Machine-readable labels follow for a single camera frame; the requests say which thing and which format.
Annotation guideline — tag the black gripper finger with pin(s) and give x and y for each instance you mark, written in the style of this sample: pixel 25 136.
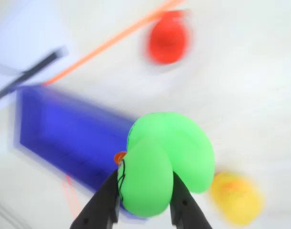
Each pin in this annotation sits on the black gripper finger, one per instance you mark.
pixel 185 210
pixel 100 205

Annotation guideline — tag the green rubber duck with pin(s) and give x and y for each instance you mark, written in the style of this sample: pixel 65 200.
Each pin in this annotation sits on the green rubber duck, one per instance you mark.
pixel 164 155

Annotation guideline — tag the yellow rubber duck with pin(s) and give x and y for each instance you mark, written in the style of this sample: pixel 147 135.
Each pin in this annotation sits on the yellow rubber duck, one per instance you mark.
pixel 238 198

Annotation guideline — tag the blue plastic box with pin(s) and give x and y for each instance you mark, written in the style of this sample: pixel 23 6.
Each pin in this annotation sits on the blue plastic box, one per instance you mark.
pixel 64 133

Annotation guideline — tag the red rubber duck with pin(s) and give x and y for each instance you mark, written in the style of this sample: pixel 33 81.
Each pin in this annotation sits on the red rubber duck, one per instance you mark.
pixel 167 38

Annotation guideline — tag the orange tape strip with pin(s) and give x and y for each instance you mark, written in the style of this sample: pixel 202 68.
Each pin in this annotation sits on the orange tape strip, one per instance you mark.
pixel 107 43
pixel 71 195

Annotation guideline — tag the dark metal bar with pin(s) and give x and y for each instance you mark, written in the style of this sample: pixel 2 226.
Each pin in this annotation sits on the dark metal bar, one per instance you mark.
pixel 28 71

